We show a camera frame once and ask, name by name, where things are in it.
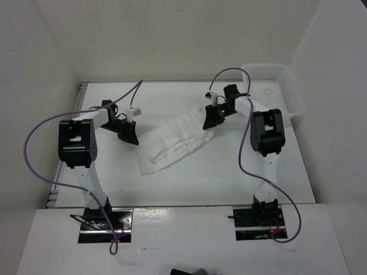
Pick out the white pleated skirt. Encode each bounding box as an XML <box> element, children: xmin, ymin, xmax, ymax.
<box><xmin>135</xmin><ymin>108</ymin><xmax>214</xmax><ymax>176</ymax></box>

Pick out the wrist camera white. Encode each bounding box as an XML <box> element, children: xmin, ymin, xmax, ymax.
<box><xmin>125</xmin><ymin>107</ymin><xmax>142</xmax><ymax>121</ymax></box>
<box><xmin>205</xmin><ymin>92</ymin><xmax>218</xmax><ymax>106</ymax></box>

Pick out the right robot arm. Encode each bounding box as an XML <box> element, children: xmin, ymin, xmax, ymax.
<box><xmin>203</xmin><ymin>84</ymin><xmax>286</xmax><ymax>225</ymax></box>

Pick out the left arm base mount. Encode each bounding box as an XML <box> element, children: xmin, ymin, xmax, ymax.
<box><xmin>70</xmin><ymin>208</ymin><xmax>134</xmax><ymax>243</ymax></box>

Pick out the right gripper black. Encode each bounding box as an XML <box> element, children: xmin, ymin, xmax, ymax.
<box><xmin>202</xmin><ymin>103</ymin><xmax>236</xmax><ymax>130</ymax></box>

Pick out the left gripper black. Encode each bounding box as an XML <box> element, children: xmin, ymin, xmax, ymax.
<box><xmin>100</xmin><ymin>118</ymin><xmax>139</xmax><ymax>145</ymax></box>

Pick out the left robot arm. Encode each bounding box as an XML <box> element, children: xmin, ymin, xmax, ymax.
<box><xmin>58</xmin><ymin>100</ymin><xmax>141</xmax><ymax>229</ymax></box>

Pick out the rubber band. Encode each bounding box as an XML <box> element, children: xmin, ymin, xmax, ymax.
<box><xmin>264</xmin><ymin>88</ymin><xmax>273</xmax><ymax>95</ymax></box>

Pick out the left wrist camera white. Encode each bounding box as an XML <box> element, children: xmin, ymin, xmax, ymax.
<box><xmin>125</xmin><ymin>107</ymin><xmax>142</xmax><ymax>121</ymax></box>

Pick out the aluminium table edge rail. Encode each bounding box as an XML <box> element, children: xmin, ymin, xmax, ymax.
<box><xmin>45</xmin><ymin>81</ymin><xmax>90</xmax><ymax>209</ymax></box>

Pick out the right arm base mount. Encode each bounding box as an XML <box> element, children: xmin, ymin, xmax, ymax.
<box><xmin>228</xmin><ymin>206</ymin><xmax>288</xmax><ymax>241</ymax></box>

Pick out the dark object bottom edge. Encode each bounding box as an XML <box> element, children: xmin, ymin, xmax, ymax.
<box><xmin>170</xmin><ymin>268</ymin><xmax>209</xmax><ymax>275</ymax></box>

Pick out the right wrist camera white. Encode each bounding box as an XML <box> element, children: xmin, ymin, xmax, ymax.
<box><xmin>205</xmin><ymin>92</ymin><xmax>218</xmax><ymax>106</ymax></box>

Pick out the white plastic basket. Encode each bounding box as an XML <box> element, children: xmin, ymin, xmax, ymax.
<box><xmin>242</xmin><ymin>63</ymin><xmax>305</xmax><ymax>118</ymax></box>

